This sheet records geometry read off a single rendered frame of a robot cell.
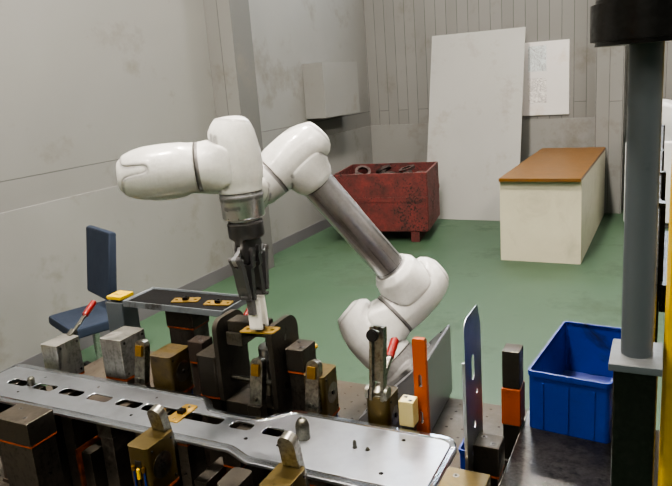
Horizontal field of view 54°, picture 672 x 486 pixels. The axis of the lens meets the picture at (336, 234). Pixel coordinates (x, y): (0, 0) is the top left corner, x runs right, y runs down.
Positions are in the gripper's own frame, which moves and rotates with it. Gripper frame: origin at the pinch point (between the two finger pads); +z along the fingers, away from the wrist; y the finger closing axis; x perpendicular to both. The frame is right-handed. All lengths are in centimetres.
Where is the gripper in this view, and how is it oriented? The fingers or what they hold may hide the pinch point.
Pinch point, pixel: (257, 312)
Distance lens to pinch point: 143.8
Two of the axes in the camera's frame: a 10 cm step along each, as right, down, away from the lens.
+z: 1.1, 9.7, 2.0
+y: -3.9, 2.2, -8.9
